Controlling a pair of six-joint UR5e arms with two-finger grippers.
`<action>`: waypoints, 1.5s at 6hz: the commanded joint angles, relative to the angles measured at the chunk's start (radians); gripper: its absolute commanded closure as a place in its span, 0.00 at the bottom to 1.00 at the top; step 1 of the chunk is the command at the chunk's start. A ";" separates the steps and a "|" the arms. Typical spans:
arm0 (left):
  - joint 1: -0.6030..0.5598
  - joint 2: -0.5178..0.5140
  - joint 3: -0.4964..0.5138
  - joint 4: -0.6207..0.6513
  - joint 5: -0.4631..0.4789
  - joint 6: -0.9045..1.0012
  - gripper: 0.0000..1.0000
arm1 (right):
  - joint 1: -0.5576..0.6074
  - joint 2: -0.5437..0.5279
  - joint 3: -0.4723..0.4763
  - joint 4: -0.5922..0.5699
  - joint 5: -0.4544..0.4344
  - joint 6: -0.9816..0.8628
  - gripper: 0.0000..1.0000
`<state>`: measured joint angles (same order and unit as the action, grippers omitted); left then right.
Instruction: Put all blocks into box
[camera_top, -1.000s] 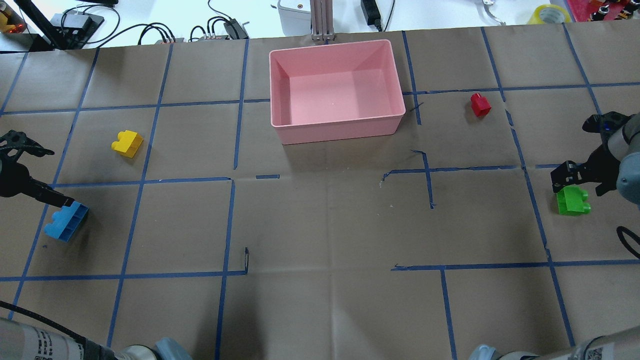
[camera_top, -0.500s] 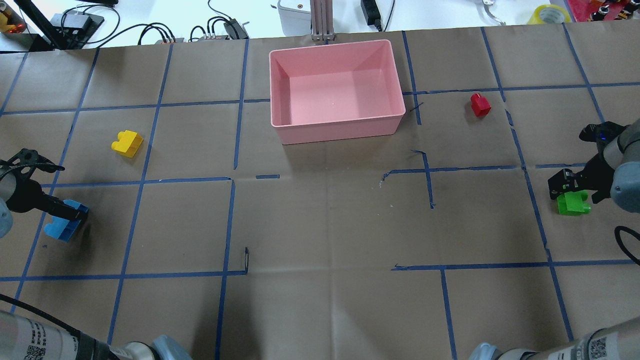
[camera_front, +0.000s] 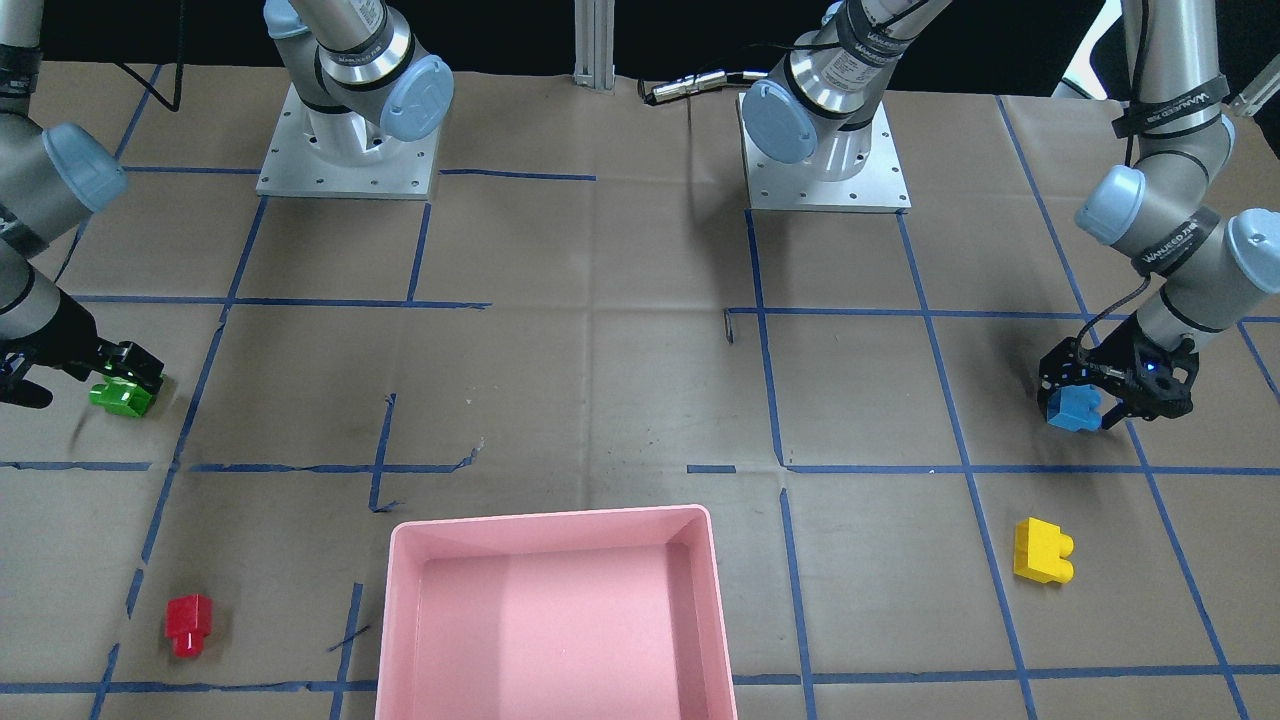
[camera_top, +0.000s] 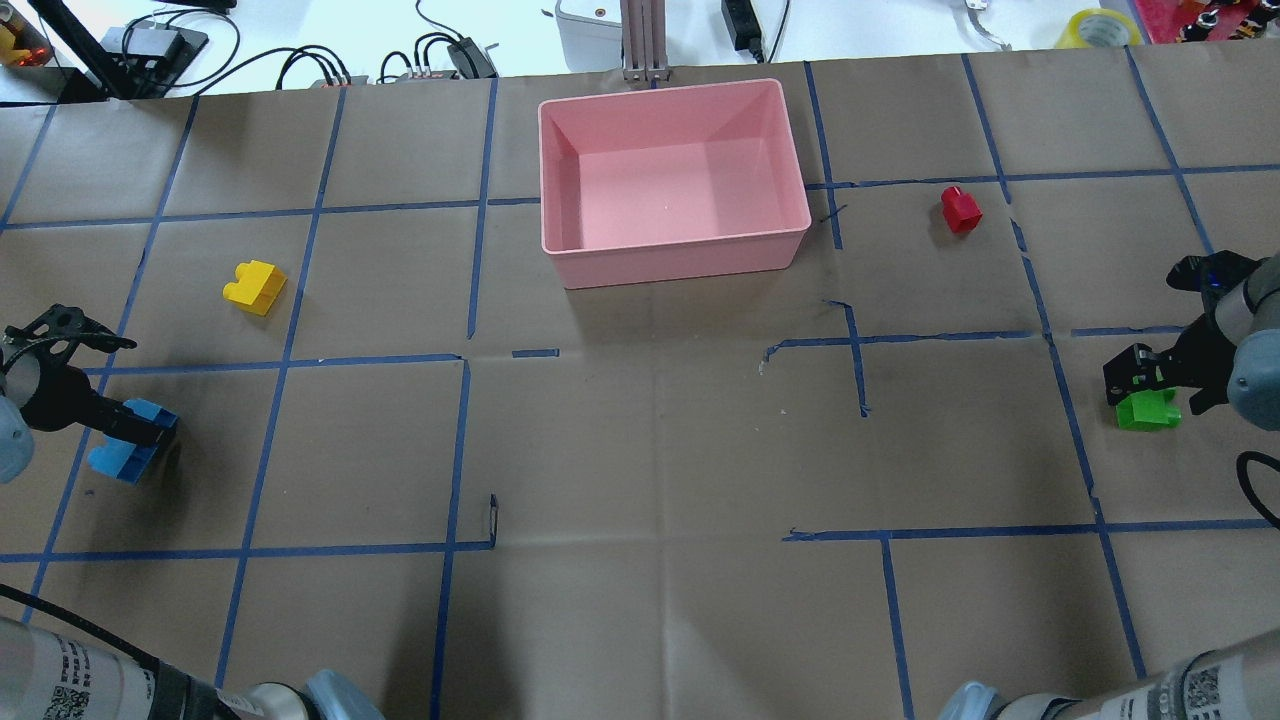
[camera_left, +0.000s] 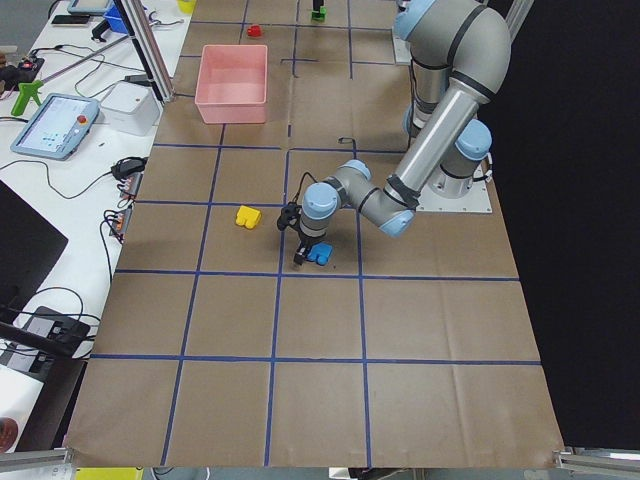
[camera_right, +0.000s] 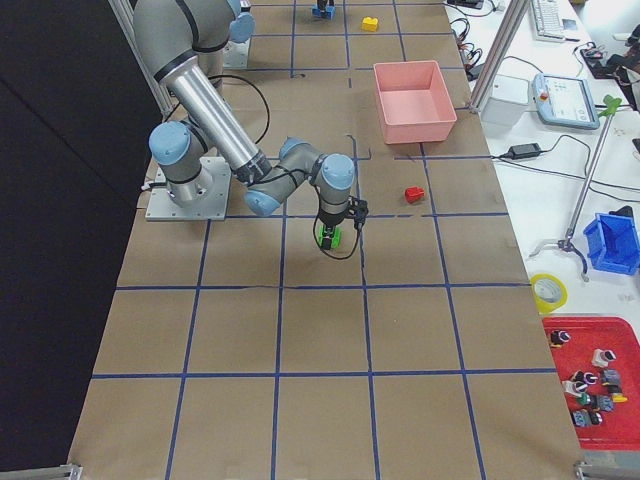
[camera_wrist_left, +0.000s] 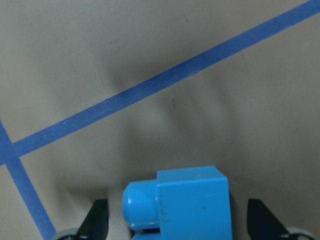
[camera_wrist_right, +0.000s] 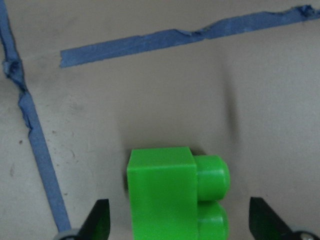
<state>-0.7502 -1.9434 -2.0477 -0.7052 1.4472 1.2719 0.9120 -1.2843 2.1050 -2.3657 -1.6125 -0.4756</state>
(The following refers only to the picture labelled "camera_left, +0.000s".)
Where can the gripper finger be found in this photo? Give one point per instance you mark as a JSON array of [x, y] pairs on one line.
[[300, 255]]

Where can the blue block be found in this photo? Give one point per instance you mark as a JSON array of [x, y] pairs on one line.
[[320, 253]]

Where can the red block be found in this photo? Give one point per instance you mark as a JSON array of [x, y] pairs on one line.
[[254, 31]]

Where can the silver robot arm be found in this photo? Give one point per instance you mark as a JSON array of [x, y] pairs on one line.
[[462, 51]]

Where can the pink plastic box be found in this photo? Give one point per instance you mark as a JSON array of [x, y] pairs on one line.
[[232, 84]]

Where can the yellow block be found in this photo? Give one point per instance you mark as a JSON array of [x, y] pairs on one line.
[[248, 217]]

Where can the yellow tape roll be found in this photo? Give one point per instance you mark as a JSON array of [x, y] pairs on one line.
[[186, 6]]

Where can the black power adapter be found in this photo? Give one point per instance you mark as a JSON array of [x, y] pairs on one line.
[[141, 80]]

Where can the blue storage bin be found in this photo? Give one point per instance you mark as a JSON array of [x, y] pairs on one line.
[[115, 21]]

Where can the white square device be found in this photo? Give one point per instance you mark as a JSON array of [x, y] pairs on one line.
[[130, 108]]

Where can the black laptop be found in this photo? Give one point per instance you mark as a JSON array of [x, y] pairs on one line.
[[30, 248]]

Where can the teach pendant tablet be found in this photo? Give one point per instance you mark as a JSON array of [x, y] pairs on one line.
[[58, 127]]

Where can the grabber reach tool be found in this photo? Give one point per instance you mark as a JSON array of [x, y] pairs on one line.
[[29, 90]]

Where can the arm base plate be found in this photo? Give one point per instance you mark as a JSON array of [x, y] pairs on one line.
[[401, 48], [458, 185]]

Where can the aluminium frame post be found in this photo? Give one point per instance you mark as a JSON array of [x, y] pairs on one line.
[[140, 32]]

